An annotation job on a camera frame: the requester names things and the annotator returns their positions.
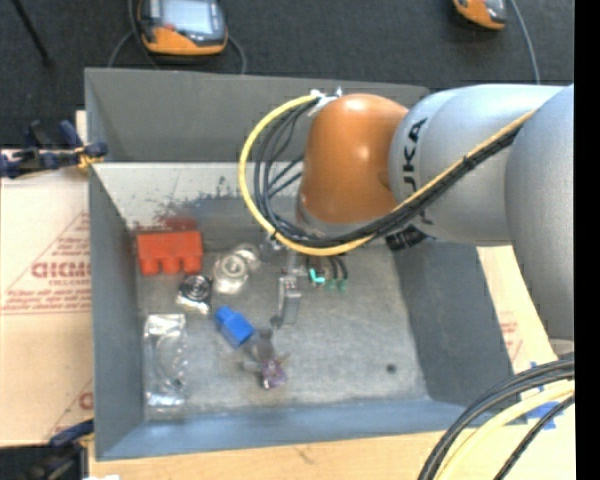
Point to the black and silver round part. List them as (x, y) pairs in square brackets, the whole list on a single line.
[(196, 288)]

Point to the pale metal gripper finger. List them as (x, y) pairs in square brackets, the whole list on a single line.
[(293, 308), (280, 303)]

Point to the clear glass jar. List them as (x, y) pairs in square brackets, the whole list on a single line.
[(232, 268)]

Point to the clear plastic packet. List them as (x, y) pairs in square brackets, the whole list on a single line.
[(165, 363)]

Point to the blue block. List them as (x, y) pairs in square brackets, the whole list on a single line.
[(235, 325)]

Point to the grey metal bin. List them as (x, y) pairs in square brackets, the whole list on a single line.
[(340, 328)]

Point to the brown cardboard board, red print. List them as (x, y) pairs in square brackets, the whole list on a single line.
[(40, 318)]

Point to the black cylinder on white bracket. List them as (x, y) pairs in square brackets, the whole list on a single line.
[(405, 240)]

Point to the purple and grey small toy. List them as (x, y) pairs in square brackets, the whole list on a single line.
[(270, 368)]

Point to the red toy brick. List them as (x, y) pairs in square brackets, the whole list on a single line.
[(169, 250)]

